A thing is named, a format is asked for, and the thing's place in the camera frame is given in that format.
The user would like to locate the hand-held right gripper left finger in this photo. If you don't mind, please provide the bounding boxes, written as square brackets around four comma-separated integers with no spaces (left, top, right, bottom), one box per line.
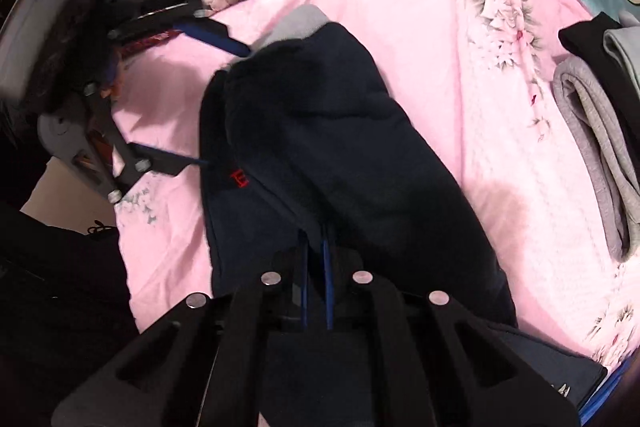
[50,247,309,427]

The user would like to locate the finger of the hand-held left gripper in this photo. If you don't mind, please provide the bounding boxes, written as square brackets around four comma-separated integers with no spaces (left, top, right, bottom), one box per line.
[82,82,211,206]
[104,0,252,58]

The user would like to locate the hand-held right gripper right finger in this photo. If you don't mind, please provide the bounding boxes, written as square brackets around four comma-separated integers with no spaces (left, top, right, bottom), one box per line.
[319,234,582,427]

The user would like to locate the navy blue pants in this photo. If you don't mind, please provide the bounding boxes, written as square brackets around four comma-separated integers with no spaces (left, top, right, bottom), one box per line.
[198,4,519,330]

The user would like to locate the grey folded pants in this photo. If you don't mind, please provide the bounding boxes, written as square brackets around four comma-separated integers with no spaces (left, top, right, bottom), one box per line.
[552,56,640,264]

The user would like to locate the dark cloth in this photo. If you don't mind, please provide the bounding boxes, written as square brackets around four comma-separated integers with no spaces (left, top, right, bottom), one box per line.
[0,201,142,427]

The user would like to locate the pink floral bed sheet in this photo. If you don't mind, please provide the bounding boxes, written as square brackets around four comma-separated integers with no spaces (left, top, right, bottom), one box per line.
[102,0,640,370]

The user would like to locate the black folded garment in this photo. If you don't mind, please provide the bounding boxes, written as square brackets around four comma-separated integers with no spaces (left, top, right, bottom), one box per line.
[557,13,640,94]

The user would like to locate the light grey folded garment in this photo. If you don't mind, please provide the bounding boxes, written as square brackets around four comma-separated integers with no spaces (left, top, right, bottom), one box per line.
[602,26,640,108]

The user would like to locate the black cable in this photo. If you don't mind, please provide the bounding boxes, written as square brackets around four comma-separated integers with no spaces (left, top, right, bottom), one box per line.
[86,219,120,239]

